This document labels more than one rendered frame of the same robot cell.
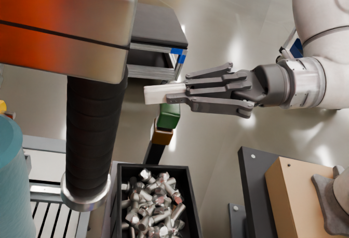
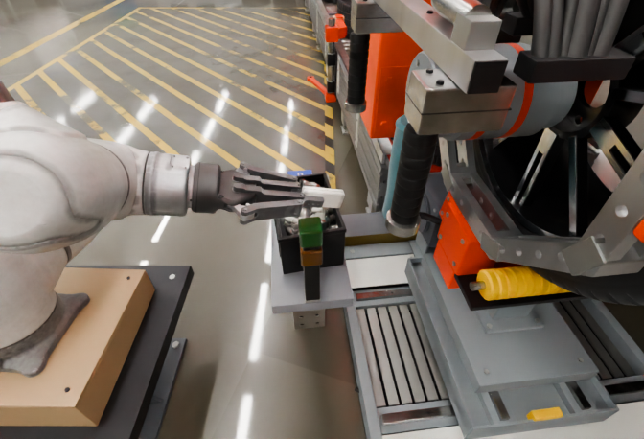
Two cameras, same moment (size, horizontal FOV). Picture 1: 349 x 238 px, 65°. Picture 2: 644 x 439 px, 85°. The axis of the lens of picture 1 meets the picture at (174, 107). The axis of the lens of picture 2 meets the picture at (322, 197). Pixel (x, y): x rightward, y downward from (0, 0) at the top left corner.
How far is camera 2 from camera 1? 0.81 m
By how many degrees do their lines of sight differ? 98
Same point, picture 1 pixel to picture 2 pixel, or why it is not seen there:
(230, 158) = not seen: outside the picture
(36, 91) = not seen: outside the picture
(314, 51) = (134, 171)
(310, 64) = (161, 156)
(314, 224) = (100, 304)
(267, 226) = (148, 334)
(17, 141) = (400, 125)
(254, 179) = (126, 406)
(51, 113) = not seen: outside the picture
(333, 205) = (59, 311)
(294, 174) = (71, 372)
